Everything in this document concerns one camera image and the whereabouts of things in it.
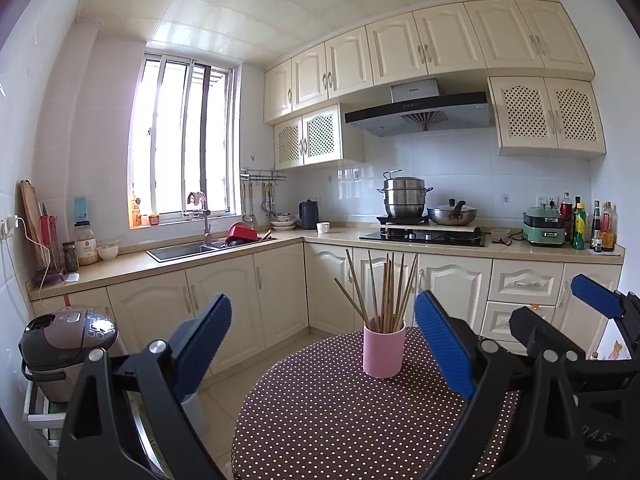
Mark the red packet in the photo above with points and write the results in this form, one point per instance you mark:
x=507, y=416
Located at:
x=47, y=240

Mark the black gas stove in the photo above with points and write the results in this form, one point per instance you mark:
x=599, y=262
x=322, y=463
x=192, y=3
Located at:
x=440, y=239

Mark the hanging metal spatula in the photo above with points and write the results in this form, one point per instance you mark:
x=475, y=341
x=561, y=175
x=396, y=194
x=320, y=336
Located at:
x=271, y=212

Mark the orange bottle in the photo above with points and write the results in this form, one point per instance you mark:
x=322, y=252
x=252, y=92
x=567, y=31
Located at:
x=136, y=216

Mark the stainless steel steamer pot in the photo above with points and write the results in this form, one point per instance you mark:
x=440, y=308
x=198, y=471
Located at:
x=404, y=197

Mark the cream upper kitchen cabinets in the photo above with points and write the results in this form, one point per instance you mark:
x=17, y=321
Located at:
x=400, y=50

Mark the steel sink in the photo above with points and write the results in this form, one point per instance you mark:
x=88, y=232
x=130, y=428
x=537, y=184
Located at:
x=180, y=251

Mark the metal utensil rail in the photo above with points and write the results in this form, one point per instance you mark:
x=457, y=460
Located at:
x=262, y=176

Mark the bunch of chopsticks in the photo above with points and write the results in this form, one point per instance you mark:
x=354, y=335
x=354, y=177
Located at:
x=387, y=300

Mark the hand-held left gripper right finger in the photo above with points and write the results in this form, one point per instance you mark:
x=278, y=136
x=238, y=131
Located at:
x=445, y=345

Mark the purple pouch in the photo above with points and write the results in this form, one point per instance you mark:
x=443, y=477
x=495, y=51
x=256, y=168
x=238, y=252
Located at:
x=48, y=278

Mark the large plastic jar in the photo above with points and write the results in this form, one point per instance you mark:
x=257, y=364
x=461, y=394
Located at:
x=86, y=250

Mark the stack of white bowls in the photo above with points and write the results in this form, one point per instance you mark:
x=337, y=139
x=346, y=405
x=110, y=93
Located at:
x=285, y=224

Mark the pink cup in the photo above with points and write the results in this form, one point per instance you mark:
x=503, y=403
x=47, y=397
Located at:
x=384, y=355

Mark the metal faucet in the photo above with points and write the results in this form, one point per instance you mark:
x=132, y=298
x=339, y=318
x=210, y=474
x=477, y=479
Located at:
x=206, y=227

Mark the large cream lattice wall cabinet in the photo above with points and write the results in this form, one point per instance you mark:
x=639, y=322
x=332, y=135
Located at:
x=545, y=115

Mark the cream lower kitchen cabinets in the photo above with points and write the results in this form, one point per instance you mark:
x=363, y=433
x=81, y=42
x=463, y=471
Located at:
x=225, y=300

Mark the steel wok with lid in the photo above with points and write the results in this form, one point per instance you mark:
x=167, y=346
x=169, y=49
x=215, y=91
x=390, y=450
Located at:
x=450, y=217

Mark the black electric kettle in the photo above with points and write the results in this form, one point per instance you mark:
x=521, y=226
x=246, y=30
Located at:
x=309, y=216

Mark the small white bowl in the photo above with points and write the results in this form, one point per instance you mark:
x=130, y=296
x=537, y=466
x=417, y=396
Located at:
x=108, y=252

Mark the dark sauce bottle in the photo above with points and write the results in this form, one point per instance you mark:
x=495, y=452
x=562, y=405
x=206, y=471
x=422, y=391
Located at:
x=596, y=232

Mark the colourful printed box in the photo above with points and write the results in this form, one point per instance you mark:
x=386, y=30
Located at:
x=617, y=351

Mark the red pot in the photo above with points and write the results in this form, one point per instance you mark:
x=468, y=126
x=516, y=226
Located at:
x=241, y=234

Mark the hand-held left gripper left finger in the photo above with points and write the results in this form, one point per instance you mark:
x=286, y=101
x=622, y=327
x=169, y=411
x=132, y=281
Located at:
x=202, y=345

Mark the small cream lattice wall cabinet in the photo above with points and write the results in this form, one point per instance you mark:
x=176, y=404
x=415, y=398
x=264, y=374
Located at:
x=320, y=137

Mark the hanging metal ladle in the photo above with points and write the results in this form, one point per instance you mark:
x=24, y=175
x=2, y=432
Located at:
x=248, y=219

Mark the light blue box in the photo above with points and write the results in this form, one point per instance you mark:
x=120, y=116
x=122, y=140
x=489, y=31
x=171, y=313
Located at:
x=82, y=208

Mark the black steel range hood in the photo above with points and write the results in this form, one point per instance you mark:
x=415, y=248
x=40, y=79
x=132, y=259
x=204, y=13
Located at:
x=465, y=110

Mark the white wall charger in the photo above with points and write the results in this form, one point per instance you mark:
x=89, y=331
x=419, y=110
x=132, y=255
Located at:
x=11, y=225

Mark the amber oil bottle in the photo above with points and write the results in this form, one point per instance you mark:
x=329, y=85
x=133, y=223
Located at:
x=608, y=232

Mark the wooden cutting board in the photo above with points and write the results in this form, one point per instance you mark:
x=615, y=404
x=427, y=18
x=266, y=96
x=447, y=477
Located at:
x=31, y=215

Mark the white metal rack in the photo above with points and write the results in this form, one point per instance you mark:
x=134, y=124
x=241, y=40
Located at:
x=29, y=405

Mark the dark brown rice cooker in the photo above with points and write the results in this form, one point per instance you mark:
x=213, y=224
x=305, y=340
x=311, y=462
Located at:
x=65, y=345

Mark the window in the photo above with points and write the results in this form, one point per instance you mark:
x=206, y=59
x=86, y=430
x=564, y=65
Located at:
x=172, y=140

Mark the white mug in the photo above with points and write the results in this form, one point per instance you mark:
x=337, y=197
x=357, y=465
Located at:
x=322, y=228

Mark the red label dark bottle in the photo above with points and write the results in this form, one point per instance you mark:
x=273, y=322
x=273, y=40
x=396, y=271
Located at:
x=566, y=220

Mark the white wall outlets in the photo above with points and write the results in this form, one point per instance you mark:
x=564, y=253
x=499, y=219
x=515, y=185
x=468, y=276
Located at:
x=542, y=200

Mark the green electric cooker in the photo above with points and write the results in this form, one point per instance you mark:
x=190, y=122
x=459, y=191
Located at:
x=544, y=232

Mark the small dark jar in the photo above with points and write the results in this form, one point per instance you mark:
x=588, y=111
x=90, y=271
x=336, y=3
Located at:
x=70, y=258

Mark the small red jar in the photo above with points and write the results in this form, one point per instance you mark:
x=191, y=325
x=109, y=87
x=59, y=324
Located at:
x=153, y=220

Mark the cream kitchen cabinets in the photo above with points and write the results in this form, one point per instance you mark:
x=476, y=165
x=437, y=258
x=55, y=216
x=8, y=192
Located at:
x=400, y=50
x=225, y=300

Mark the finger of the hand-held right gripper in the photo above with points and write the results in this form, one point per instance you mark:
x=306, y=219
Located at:
x=535, y=327
x=597, y=297

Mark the round polka-dot table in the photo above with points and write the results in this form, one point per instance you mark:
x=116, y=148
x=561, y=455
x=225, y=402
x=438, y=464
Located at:
x=325, y=420

